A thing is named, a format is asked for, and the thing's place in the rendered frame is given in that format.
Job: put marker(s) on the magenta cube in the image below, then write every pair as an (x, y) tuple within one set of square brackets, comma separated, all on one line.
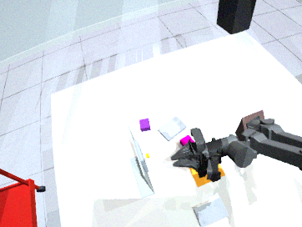
[(185, 140)]

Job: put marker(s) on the orange square marking on table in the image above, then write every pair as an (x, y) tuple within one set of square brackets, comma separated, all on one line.
[(203, 180)]

